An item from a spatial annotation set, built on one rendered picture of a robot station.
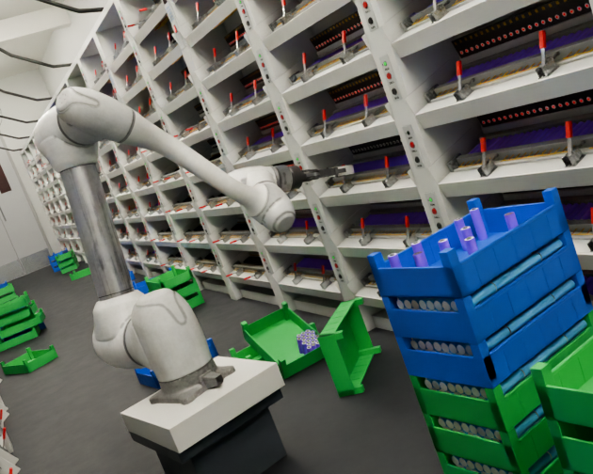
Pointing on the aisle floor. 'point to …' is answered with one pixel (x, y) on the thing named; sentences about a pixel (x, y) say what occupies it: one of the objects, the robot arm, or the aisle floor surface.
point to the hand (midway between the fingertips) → (342, 170)
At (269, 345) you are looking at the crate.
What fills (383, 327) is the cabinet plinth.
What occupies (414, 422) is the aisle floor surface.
